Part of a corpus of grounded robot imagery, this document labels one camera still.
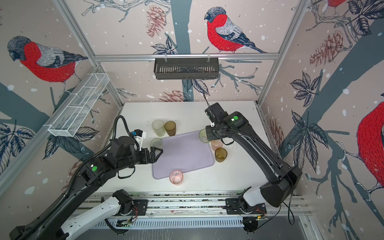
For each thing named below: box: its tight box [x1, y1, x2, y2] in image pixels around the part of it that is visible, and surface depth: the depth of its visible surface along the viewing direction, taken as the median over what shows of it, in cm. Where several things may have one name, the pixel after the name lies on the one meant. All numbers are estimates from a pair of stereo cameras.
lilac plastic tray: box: [152, 130, 215, 179], surface depth 94 cm
